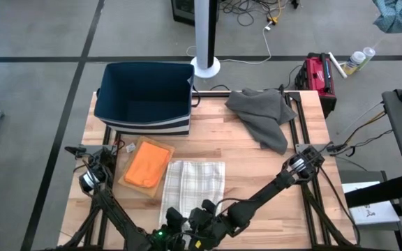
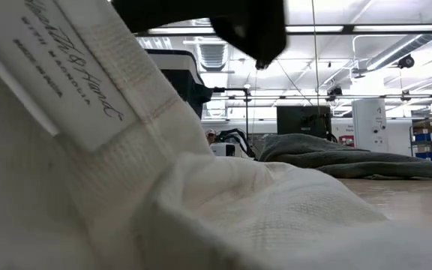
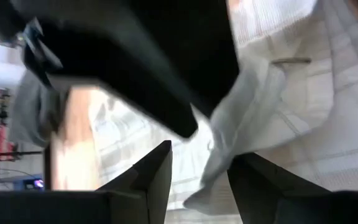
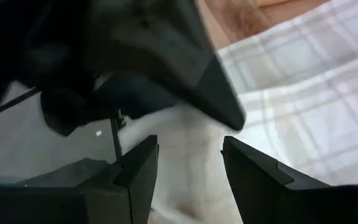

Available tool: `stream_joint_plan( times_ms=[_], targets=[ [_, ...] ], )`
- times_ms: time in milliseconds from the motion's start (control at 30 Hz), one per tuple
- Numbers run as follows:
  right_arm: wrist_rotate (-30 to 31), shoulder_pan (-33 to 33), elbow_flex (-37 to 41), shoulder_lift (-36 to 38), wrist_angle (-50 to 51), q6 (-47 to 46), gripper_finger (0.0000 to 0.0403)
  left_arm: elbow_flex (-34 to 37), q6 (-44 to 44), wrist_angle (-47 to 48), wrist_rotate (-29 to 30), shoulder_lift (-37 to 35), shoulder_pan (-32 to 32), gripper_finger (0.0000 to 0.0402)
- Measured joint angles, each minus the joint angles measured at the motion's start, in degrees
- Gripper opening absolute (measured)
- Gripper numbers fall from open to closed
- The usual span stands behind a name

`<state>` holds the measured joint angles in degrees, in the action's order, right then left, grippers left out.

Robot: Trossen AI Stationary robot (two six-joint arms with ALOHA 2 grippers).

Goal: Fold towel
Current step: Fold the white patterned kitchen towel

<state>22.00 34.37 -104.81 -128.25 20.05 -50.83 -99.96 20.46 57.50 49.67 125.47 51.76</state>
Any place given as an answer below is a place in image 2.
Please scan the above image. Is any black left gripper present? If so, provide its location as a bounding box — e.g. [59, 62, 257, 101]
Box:
[110, 0, 288, 63]

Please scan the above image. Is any white towel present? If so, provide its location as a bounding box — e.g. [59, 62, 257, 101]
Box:
[0, 0, 432, 270]

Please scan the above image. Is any grey towel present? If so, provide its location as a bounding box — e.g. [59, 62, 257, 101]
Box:
[257, 133, 432, 182]

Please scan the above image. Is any grey ceiling air vent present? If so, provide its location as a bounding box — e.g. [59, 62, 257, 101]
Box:
[196, 43, 228, 72]

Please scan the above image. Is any thin black stand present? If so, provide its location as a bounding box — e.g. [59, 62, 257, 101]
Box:
[211, 86, 250, 134]

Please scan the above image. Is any navy white striped fabric bin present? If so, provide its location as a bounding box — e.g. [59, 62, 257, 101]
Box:
[144, 48, 214, 120]

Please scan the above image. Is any black monitor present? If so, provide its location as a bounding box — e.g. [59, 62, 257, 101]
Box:
[275, 105, 332, 138]

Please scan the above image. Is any person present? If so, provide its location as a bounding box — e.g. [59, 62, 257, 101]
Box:
[205, 128, 218, 146]

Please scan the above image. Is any white box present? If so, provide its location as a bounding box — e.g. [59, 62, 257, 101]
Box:
[210, 142, 246, 158]

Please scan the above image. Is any white cabinet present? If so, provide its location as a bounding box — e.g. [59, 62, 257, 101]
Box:
[352, 98, 388, 153]

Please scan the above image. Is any small black round fixture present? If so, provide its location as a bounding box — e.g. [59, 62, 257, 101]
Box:
[396, 54, 415, 69]

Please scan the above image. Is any thin hanging cable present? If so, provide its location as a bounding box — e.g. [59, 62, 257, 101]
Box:
[311, 0, 320, 110]

